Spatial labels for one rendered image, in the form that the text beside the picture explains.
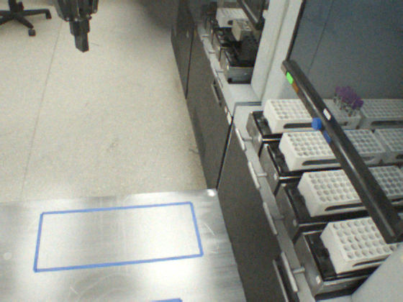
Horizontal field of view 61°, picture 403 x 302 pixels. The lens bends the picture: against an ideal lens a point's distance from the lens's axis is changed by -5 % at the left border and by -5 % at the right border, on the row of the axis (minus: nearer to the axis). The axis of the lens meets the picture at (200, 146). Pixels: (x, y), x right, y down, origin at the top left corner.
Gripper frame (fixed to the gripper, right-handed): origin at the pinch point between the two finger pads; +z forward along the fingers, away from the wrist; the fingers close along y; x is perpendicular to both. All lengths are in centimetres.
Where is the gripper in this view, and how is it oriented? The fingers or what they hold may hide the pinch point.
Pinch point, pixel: (80, 34)
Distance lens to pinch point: 77.6
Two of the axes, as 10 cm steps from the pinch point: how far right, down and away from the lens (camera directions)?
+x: 7.3, 5.3, -4.4
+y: -6.8, 4.5, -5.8
